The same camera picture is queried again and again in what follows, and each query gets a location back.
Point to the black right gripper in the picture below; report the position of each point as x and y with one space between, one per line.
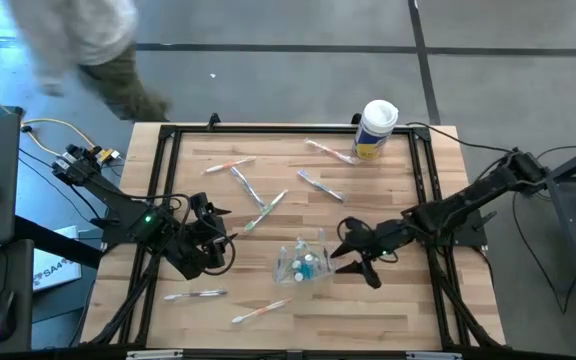
383 240

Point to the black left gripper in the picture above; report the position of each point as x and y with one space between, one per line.
193 250

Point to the clear acrylic organizer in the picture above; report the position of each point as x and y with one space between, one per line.
318 272

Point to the small teal mouthwash bottle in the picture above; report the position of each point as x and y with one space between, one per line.
296 264
298 276
309 258

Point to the green toothbrush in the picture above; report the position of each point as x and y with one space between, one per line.
299 246
266 210

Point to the orange toothbrush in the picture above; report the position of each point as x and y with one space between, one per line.
332 152
262 310
228 164

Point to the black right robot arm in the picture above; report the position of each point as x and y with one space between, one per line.
468 205

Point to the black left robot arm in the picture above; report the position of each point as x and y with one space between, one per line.
118 205

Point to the wipes canister with white lid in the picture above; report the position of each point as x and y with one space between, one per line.
375 135

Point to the white label strip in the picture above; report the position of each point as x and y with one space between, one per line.
433 356
154 355

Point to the black diagonal beam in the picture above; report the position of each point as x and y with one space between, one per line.
58 242

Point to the white printed box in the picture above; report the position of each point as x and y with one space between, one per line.
55 265

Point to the black desk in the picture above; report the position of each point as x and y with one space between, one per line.
23 280

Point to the grey side table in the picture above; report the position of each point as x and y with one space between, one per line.
568 167

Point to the black computer mouse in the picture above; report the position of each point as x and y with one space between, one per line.
0 312

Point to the person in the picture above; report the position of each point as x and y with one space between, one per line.
83 30

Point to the black frame clamp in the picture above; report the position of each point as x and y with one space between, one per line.
355 119
213 120

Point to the black extrusion table frame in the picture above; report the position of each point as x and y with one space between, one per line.
293 129

